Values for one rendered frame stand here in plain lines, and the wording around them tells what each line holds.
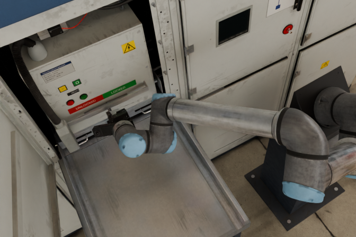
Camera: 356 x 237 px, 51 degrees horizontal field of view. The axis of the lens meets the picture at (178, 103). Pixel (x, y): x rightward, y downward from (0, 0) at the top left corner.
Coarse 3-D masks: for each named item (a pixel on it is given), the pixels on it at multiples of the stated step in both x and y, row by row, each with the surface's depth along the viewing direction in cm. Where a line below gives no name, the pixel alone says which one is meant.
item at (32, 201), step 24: (0, 96) 131; (0, 120) 133; (0, 144) 127; (24, 144) 151; (0, 168) 121; (24, 168) 143; (48, 168) 174; (0, 192) 116; (24, 192) 136; (48, 192) 164; (0, 216) 112; (24, 216) 130; (48, 216) 155
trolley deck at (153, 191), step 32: (96, 160) 174; (128, 160) 172; (160, 160) 171; (192, 160) 170; (96, 192) 165; (128, 192) 163; (160, 192) 162; (192, 192) 161; (128, 224) 155; (160, 224) 154; (192, 224) 153; (224, 224) 152
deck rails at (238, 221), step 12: (180, 132) 178; (192, 144) 172; (192, 156) 170; (72, 168) 172; (204, 168) 167; (72, 180) 164; (216, 180) 160; (84, 192) 165; (216, 192) 160; (84, 204) 161; (228, 204) 156; (84, 216) 152; (228, 216) 153; (240, 216) 149; (96, 228) 155; (240, 228) 150
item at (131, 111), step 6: (156, 90) 184; (144, 102) 181; (150, 102) 183; (132, 108) 179; (138, 108) 182; (144, 108) 184; (132, 114) 183; (102, 120) 177; (108, 120) 177; (90, 126) 175; (78, 132) 174; (84, 132) 175; (90, 132) 177; (78, 138) 176; (84, 138) 178; (60, 144) 173
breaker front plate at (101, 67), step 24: (96, 48) 143; (120, 48) 149; (144, 48) 155; (72, 72) 146; (96, 72) 152; (120, 72) 159; (144, 72) 166; (48, 96) 149; (72, 96) 155; (96, 96) 163; (120, 96) 170; (144, 96) 179; (96, 120) 175
